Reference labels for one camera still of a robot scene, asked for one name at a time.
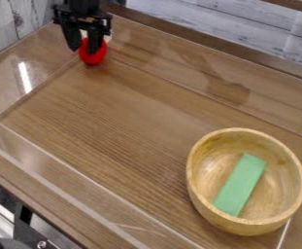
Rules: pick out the green rectangular block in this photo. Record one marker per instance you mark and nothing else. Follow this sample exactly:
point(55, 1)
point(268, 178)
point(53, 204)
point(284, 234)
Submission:
point(240, 184)

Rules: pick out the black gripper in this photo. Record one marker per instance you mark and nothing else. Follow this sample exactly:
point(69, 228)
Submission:
point(79, 15)

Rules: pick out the black table leg frame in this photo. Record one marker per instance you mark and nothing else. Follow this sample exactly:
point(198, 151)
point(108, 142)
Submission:
point(35, 232)

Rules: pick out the clear acrylic wall panel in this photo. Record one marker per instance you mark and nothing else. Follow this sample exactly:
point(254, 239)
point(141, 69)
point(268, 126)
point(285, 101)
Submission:
point(96, 217)

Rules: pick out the wooden bowl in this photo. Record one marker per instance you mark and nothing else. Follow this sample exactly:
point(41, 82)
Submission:
point(277, 195)

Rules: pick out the red plush strawberry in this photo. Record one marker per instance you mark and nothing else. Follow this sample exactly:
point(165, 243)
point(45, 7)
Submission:
point(90, 59)

